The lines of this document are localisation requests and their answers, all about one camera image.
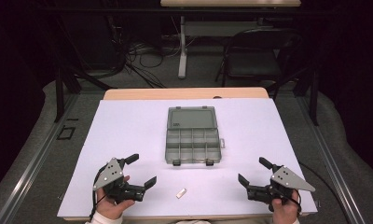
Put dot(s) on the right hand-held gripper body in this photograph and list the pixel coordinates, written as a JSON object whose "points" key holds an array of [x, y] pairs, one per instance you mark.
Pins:
{"points": [[287, 181]]}

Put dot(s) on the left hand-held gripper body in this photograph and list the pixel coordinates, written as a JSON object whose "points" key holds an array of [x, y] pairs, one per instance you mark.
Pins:
{"points": [[110, 175]]}

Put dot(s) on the person's left hand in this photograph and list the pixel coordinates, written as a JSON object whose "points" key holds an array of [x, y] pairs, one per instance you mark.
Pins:
{"points": [[111, 207]]}

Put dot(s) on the person's right hand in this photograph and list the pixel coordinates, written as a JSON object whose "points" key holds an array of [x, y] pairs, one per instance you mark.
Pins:
{"points": [[285, 213]]}

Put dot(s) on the white table mat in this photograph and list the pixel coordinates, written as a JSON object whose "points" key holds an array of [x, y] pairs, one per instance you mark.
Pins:
{"points": [[128, 130]]}

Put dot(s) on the small white rectangular piece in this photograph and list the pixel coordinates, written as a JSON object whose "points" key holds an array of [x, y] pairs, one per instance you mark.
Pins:
{"points": [[181, 193]]}

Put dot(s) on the clear grey plastic organiser box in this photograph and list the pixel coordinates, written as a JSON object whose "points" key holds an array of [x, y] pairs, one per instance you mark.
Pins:
{"points": [[192, 137]]}

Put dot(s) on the black metal stand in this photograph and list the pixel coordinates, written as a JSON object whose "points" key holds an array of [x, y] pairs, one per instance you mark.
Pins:
{"points": [[313, 99], [59, 90]]}

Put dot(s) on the wooden table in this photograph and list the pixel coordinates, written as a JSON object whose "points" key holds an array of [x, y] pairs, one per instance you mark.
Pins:
{"points": [[181, 93]]}

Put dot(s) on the black folding chair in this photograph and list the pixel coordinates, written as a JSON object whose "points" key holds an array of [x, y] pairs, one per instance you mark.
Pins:
{"points": [[253, 62]]}

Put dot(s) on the white desk with metal leg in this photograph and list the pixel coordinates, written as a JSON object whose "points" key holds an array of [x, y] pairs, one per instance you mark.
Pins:
{"points": [[229, 2]]}

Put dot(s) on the metal floor rail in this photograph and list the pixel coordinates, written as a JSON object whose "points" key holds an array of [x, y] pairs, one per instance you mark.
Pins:
{"points": [[330, 155], [32, 161]]}

